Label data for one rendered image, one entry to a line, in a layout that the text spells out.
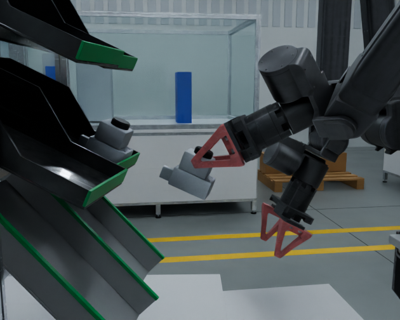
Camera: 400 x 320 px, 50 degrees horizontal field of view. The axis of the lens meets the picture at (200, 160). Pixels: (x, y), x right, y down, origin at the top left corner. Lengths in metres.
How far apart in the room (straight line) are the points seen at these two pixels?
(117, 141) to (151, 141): 3.59
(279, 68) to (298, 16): 8.91
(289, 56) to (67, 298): 0.41
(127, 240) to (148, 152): 3.50
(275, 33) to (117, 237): 8.65
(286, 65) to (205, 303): 0.58
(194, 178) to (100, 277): 0.20
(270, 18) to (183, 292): 8.52
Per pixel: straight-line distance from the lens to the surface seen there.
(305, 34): 9.53
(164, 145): 4.28
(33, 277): 0.56
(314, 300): 1.03
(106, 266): 0.67
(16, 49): 2.05
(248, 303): 0.99
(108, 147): 0.69
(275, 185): 5.53
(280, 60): 0.60
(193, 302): 0.99
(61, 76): 0.82
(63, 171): 0.58
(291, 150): 0.87
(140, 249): 0.80
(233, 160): 0.63
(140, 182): 4.34
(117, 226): 0.80
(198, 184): 0.67
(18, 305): 1.05
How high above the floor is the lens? 1.32
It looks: 10 degrees down
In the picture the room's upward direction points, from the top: straight up
